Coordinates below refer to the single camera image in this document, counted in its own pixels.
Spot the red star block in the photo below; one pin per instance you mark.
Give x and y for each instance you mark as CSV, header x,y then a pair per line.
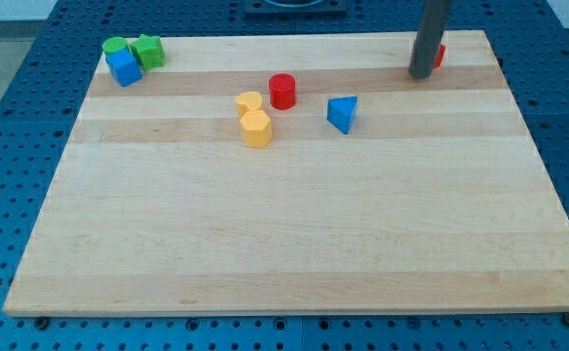
x,y
439,56

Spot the wooden board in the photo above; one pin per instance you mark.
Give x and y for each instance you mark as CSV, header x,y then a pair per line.
x,y
436,202

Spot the green star block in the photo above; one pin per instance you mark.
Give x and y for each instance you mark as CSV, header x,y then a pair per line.
x,y
148,51

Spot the yellow hexagon block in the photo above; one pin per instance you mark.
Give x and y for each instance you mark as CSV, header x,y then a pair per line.
x,y
256,128

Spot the yellow heart block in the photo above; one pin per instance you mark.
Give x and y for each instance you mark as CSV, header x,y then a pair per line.
x,y
248,101

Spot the blue triangle block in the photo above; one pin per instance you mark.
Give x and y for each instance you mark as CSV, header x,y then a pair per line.
x,y
341,113

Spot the red cylinder block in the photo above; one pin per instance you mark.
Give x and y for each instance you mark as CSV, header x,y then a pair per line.
x,y
282,90

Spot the blue cube block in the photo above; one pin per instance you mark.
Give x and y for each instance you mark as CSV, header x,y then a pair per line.
x,y
124,67

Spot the green cylinder block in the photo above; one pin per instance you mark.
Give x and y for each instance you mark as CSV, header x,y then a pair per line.
x,y
114,45

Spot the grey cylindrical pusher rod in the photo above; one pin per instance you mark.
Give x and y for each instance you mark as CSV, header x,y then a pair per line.
x,y
428,38

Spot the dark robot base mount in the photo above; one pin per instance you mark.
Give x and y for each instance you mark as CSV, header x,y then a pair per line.
x,y
265,8

